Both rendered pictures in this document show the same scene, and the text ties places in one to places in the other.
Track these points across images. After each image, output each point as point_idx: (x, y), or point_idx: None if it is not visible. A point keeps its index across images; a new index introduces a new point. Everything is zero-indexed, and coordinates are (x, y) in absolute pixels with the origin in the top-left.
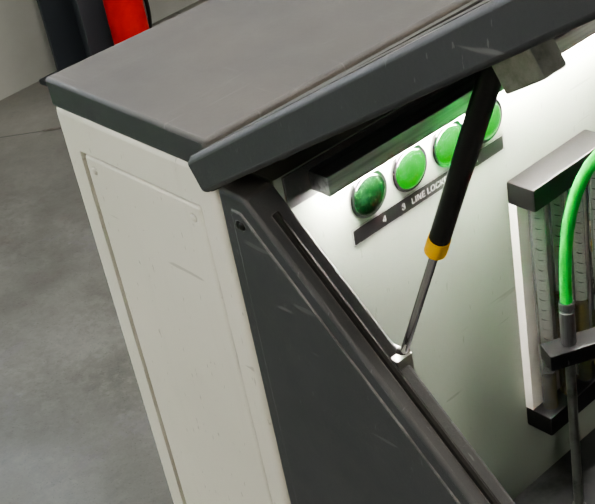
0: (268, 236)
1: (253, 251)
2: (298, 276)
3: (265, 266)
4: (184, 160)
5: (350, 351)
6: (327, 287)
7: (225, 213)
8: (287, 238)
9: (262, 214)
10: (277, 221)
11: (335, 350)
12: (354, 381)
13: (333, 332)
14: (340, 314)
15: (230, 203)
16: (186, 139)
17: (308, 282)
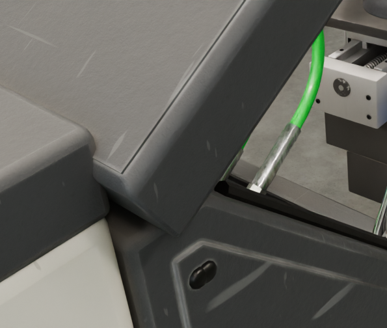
0: (266, 222)
1: (231, 304)
2: (324, 241)
3: (258, 307)
4: (10, 274)
5: None
6: (332, 226)
7: (151, 295)
8: (263, 209)
9: (228, 199)
10: (239, 194)
11: (380, 308)
12: None
13: (376, 278)
14: (364, 243)
15: (170, 246)
16: (28, 181)
17: (333, 236)
